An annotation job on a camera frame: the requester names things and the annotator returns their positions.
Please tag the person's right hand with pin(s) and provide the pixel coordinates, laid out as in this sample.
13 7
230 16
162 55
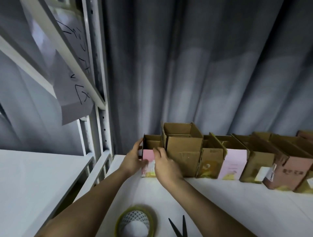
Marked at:
168 170

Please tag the person's left hand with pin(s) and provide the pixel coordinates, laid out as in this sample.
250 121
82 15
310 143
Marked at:
132 161

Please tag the pink green printed cardboard box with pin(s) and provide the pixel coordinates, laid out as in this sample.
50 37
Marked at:
147 168

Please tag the brown box with barcode label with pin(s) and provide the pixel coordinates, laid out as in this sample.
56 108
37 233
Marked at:
186 151

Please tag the taped brown cardboard box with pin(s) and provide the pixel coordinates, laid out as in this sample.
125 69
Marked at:
211 163

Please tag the black scissors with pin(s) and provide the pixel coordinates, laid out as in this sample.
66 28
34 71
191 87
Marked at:
178 229

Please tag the yellow tape roll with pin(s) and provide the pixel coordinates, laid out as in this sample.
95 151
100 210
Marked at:
134 222

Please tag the pink and yellow printed box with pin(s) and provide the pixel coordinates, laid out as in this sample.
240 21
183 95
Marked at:
234 163

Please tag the brown box with white label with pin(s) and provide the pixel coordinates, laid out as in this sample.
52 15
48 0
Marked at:
257 163

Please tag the person's right forearm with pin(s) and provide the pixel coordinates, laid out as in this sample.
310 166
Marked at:
208 210

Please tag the person's left forearm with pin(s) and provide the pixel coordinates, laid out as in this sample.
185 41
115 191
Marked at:
80 207

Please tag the white metal shelf rack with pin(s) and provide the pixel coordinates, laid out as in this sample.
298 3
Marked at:
95 88

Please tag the handwritten paper sheet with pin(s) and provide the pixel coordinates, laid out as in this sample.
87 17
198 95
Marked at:
73 97
73 39

